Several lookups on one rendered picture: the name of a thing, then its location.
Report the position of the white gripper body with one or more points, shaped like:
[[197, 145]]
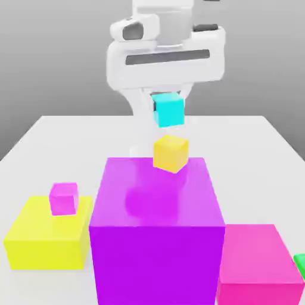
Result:
[[166, 71]]

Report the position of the large pink box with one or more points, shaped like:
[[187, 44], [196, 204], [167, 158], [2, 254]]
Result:
[[257, 266]]

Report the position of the large purple box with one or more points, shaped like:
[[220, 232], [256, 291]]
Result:
[[157, 250]]

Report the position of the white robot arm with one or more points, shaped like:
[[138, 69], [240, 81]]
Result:
[[164, 21]]

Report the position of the small magenta cube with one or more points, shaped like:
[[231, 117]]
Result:
[[63, 200]]

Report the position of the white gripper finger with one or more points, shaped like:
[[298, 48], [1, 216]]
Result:
[[186, 95], [147, 100]]

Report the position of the large yellow box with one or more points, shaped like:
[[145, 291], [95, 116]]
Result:
[[43, 245]]

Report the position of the small green cube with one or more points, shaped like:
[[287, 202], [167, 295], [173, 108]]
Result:
[[300, 263]]

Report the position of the small yellow cube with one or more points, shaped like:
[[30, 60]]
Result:
[[169, 153]]

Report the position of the small cyan cube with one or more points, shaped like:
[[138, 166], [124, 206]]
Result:
[[170, 110]]

